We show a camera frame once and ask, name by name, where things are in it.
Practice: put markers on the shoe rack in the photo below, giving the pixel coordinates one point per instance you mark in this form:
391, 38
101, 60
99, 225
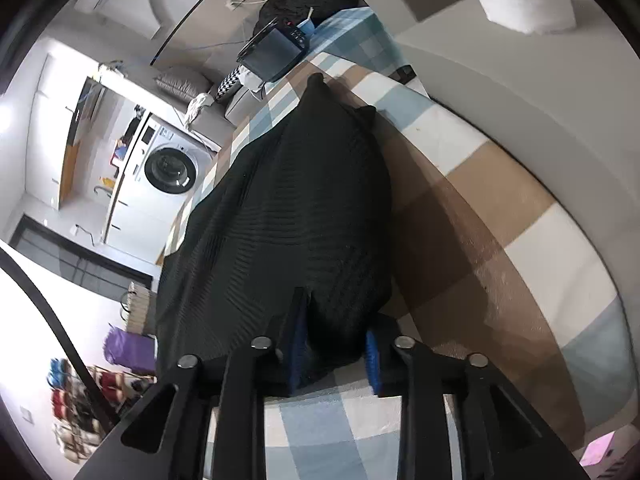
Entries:
80, 410

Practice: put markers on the woven laundry basket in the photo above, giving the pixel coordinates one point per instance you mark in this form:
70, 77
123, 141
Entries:
137, 307

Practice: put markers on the checked brown blue blanket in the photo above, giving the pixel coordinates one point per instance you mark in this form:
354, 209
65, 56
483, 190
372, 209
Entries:
525, 185

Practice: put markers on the white wall socket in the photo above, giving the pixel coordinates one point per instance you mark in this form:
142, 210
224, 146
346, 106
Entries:
236, 1

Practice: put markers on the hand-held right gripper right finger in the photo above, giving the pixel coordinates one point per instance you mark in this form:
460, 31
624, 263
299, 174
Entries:
372, 360

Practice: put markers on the white base cabinet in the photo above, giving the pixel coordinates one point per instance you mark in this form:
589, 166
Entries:
135, 215

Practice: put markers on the purple bag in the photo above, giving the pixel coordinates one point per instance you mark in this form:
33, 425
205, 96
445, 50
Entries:
130, 350

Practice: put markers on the white cloth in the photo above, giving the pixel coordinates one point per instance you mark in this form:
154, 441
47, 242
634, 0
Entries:
199, 107

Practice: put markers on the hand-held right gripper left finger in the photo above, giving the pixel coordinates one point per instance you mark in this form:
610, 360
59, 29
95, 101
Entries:
297, 355

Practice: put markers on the black knit sweater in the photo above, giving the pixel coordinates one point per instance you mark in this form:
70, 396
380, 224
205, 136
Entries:
300, 210

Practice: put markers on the grey sofa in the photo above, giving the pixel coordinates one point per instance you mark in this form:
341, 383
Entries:
240, 105

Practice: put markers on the white washing machine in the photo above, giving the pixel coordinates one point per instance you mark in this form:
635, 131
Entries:
170, 170

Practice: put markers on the houndstooth cushion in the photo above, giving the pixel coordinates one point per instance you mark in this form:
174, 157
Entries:
230, 82

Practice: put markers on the grey pillow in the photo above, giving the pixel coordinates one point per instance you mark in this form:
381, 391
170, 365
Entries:
182, 82

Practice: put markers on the light blue checked cloth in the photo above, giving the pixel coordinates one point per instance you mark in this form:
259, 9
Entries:
360, 35

